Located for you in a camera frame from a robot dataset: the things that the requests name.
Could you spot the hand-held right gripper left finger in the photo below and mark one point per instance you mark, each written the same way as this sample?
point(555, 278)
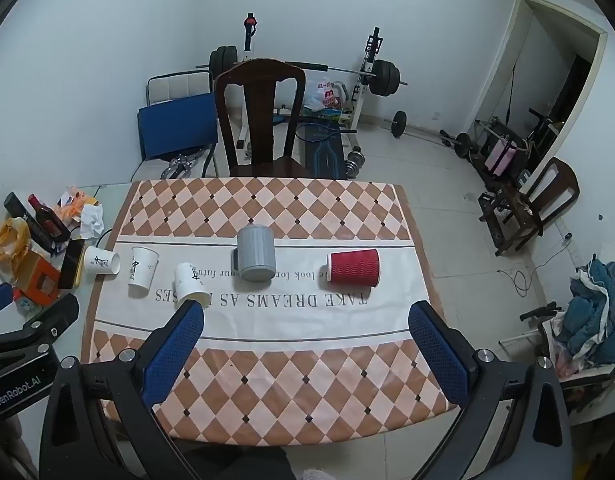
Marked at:
point(173, 352)

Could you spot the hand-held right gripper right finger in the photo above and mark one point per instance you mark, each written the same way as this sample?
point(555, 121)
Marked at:
point(437, 355)

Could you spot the white paper cup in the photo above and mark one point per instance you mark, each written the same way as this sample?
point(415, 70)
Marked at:
point(100, 261)
point(142, 272)
point(190, 284)

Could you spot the red ribbed paper cup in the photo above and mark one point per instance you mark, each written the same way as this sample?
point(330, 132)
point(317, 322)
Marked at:
point(355, 267)

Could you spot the small white packet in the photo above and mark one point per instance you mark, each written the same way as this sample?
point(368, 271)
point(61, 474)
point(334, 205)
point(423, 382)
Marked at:
point(26, 305)

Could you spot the orange cardboard box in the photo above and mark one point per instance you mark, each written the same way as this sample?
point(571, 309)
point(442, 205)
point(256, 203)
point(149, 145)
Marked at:
point(37, 275)

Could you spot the small black box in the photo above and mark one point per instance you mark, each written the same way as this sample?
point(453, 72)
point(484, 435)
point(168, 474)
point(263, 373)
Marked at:
point(71, 262)

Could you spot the yellow plastic bag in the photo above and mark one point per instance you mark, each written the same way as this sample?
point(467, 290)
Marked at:
point(12, 240)

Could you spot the long black box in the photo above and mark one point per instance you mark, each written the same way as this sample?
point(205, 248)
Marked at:
point(32, 230)

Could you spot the dark wine bottle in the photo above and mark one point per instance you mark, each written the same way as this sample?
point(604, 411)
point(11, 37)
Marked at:
point(47, 217)

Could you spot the checkered printed tablecloth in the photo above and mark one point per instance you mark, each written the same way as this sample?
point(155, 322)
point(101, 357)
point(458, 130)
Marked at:
point(267, 385)

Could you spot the crumpled white tissue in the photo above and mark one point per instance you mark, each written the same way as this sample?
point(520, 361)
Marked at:
point(92, 220)

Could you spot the orange and white wrapper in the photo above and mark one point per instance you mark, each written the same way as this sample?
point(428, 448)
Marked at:
point(70, 205)

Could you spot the grey mug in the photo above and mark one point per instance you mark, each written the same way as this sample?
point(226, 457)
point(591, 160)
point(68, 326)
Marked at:
point(255, 255)

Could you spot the person's dark pants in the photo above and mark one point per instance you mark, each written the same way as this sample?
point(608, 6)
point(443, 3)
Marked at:
point(237, 465)

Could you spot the pile of clothes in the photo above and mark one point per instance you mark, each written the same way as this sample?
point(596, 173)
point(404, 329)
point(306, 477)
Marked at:
point(597, 310)

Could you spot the pink bag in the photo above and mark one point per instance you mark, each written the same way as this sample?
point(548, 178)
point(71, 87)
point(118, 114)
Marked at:
point(502, 156)

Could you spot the chrome dumbbell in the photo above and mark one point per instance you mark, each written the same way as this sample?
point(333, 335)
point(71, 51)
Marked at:
point(355, 162)

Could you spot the dark wooden chair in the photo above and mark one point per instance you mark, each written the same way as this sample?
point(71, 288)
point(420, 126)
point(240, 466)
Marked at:
point(562, 185)
point(260, 110)

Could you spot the blue folded mat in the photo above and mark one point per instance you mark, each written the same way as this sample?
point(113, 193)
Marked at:
point(177, 125)

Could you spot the black exercise mat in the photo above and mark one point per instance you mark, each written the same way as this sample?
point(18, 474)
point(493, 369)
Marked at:
point(322, 157)

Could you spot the small black barbell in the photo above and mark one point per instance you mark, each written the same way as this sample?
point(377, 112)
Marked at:
point(398, 123)

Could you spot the blue badminton racket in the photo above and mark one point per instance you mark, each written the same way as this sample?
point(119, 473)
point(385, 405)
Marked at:
point(345, 131)

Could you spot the black exercise machine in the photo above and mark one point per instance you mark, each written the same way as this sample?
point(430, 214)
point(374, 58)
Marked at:
point(537, 127)

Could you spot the white weight bench rack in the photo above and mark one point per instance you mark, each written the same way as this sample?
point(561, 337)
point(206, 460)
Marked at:
point(360, 105)

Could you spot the white padded chair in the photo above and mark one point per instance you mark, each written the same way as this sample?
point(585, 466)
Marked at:
point(177, 85)

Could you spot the white printed plastic bag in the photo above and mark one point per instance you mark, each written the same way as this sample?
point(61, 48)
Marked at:
point(325, 96)

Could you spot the long barbell with black plates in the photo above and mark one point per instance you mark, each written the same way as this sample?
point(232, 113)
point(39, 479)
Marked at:
point(385, 77)

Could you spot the white door frame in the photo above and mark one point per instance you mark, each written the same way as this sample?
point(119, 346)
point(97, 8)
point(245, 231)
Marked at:
point(507, 50)

